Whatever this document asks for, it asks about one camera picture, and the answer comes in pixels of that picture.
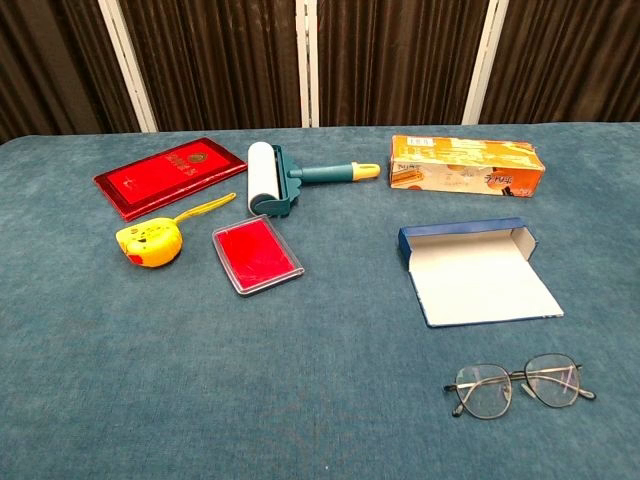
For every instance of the blue printed glasses case box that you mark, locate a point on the blue printed glasses case box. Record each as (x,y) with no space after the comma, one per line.
(480,275)

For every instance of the metal frame eyeglasses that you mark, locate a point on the metal frame eyeglasses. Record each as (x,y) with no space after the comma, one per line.
(484,392)

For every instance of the red ink pad clear case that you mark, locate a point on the red ink pad clear case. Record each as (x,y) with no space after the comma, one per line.
(255,255)

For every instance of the teal lint roller yellow tip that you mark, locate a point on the teal lint roller yellow tip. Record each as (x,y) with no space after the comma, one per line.
(260,170)

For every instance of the teal velvet table cloth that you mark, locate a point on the teal velvet table cloth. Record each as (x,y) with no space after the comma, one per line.
(300,380)

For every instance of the orange long cardboard box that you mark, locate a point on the orange long cardboard box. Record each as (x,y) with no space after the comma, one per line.
(465,170)

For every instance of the red booklet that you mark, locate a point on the red booklet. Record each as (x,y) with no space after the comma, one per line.
(165,175)

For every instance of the yellow tape measure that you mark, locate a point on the yellow tape measure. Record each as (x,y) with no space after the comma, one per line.
(150,242)

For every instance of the brown pleated curtain panel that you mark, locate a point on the brown pleated curtain panel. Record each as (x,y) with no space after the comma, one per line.
(570,60)
(50,65)
(395,60)
(215,60)

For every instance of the white screen frame post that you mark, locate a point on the white screen frame post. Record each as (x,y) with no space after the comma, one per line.
(129,65)
(484,60)
(307,60)

